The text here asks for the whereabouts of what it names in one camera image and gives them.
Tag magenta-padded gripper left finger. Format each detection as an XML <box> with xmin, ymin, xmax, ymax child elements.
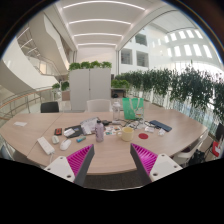
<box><xmin>43</xmin><ymin>143</ymin><xmax>96</xmax><ymax>187</ymax></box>

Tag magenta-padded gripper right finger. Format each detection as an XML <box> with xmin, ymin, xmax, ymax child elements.
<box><xmin>129</xmin><ymin>143</ymin><xmax>184</xmax><ymax>186</ymax></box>

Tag purple drink bottle black cap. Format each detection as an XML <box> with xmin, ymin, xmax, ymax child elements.
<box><xmin>94</xmin><ymin>119</ymin><xmax>105</xmax><ymax>143</ymax></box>

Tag clear plastic water bottle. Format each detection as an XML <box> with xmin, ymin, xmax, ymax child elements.
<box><xmin>111</xmin><ymin>100</ymin><xmax>122</xmax><ymax>123</ymax></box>

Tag white computer mouse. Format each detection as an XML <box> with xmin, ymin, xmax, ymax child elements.
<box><xmin>59</xmin><ymin>138</ymin><xmax>73</xmax><ymax>152</ymax></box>

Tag black notebook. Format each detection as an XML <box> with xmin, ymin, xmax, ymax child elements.
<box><xmin>63</xmin><ymin>124</ymin><xmax>84</xmax><ymax>139</ymax></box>

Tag white card packet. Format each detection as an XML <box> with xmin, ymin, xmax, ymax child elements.
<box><xmin>63</xmin><ymin>128</ymin><xmax>76</xmax><ymax>138</ymax></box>

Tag white paper card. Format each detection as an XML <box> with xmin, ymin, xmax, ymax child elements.
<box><xmin>143</xmin><ymin>125</ymin><xmax>155</xmax><ymax>134</ymax></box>

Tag pale yellow mug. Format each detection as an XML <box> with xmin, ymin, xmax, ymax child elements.
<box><xmin>116</xmin><ymin>126</ymin><xmax>135</xmax><ymax>143</ymax></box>

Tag white printed booklet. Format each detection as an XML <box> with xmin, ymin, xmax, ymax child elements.
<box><xmin>79</xmin><ymin>116</ymin><xmax>100</xmax><ymax>136</ymax></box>

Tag white power strip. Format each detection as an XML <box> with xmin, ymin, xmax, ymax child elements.
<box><xmin>36</xmin><ymin>136</ymin><xmax>56</xmax><ymax>156</ymax></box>

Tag colourful sticker sheet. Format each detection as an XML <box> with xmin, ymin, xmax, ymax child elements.
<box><xmin>104</xmin><ymin>124</ymin><xmax>123</xmax><ymax>137</ymax></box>

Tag green tote bag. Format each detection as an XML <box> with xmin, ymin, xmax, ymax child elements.
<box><xmin>121</xmin><ymin>97</ymin><xmax>145</xmax><ymax>121</ymax></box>

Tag black chair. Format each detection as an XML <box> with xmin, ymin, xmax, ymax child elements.
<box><xmin>40</xmin><ymin>101</ymin><xmax>60</xmax><ymax>114</ymax></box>

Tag white paper sheet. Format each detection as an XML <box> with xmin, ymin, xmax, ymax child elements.
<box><xmin>13</xmin><ymin>121</ymin><xmax>28</xmax><ymax>128</ymax></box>

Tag brown planter with plants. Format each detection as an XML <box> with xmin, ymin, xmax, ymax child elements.
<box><xmin>51</xmin><ymin>80</ymin><xmax>71</xmax><ymax>102</ymax></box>

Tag white cabinet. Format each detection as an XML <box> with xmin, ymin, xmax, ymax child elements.
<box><xmin>68</xmin><ymin>68</ymin><xmax>112</xmax><ymax>112</ymax></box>

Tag dark planter with plants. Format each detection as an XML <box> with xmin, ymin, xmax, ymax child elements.
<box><xmin>111</xmin><ymin>78</ymin><xmax>131</xmax><ymax>99</ymax></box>

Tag row of green hedge plants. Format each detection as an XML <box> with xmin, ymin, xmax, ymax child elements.
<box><xmin>114</xmin><ymin>66</ymin><xmax>224</xmax><ymax>125</ymax></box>

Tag wooden-topped glass railing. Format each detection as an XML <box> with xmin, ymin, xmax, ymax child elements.
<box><xmin>0</xmin><ymin>85</ymin><xmax>54</xmax><ymax>118</ymax></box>

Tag green plants atop cabinet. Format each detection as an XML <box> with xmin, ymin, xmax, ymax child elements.
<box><xmin>68</xmin><ymin>60</ymin><xmax>113</xmax><ymax>72</ymax></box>

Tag ceiling light strips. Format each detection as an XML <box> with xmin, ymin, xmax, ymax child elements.
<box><xmin>61</xmin><ymin>0</ymin><xmax>148</xmax><ymax>48</ymax></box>

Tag black cable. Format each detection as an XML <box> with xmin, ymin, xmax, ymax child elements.
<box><xmin>121</xmin><ymin>119</ymin><xmax>148</xmax><ymax>132</ymax></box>

